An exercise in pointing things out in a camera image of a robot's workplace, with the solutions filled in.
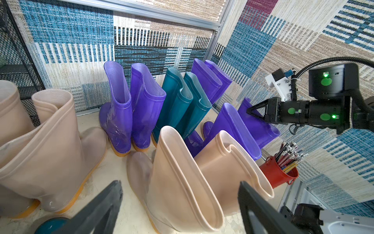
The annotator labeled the beige slim rain boot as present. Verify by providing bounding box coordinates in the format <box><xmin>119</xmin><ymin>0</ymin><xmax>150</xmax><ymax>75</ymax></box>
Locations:
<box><xmin>1</xmin><ymin>89</ymin><xmax>108</xmax><ymax>213</ymax></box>

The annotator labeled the red pencil cup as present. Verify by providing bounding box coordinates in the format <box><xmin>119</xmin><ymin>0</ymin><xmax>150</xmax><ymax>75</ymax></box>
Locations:
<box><xmin>260</xmin><ymin>142</ymin><xmax>308</xmax><ymax>188</ymax></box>

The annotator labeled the beige tall rain boot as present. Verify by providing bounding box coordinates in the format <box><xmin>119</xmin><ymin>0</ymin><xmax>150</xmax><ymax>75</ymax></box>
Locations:
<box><xmin>1</xmin><ymin>80</ymin><xmax>39</xmax><ymax>218</ymax></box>

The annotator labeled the purple tall rain boot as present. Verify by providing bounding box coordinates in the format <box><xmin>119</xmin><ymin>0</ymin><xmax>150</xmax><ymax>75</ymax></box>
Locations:
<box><xmin>99</xmin><ymin>61</ymin><xmax>132</xmax><ymax>157</ymax></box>

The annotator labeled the beige short rain boot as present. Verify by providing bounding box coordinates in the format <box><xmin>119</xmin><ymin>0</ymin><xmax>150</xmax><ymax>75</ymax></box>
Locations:
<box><xmin>127</xmin><ymin>126</ymin><xmax>224</xmax><ymax>234</ymax></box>

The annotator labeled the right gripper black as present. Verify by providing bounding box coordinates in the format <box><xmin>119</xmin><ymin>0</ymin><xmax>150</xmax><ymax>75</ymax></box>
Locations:
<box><xmin>246</xmin><ymin>97</ymin><xmax>281</xmax><ymax>124</ymax></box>

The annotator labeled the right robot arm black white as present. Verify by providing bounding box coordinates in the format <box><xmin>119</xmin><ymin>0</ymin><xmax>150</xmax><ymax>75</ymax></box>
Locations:
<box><xmin>242</xmin><ymin>57</ymin><xmax>374</xmax><ymax>234</ymax></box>

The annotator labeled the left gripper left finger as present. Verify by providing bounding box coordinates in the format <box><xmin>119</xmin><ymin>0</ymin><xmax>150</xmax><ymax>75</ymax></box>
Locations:
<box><xmin>54</xmin><ymin>180</ymin><xmax>123</xmax><ymax>234</ymax></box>

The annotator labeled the large teal rain boot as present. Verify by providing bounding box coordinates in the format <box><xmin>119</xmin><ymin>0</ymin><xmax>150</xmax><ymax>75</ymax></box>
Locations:
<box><xmin>34</xmin><ymin>217</ymin><xmax>70</xmax><ymax>234</ymax></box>

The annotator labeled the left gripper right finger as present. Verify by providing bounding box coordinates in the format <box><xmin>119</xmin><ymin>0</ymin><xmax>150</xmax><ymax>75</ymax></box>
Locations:
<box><xmin>238</xmin><ymin>181</ymin><xmax>302</xmax><ymax>234</ymax></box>

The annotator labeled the purple short rain boot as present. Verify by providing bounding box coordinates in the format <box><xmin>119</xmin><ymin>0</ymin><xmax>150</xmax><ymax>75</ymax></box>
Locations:
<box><xmin>184</xmin><ymin>103</ymin><xmax>262</xmax><ymax>160</ymax></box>

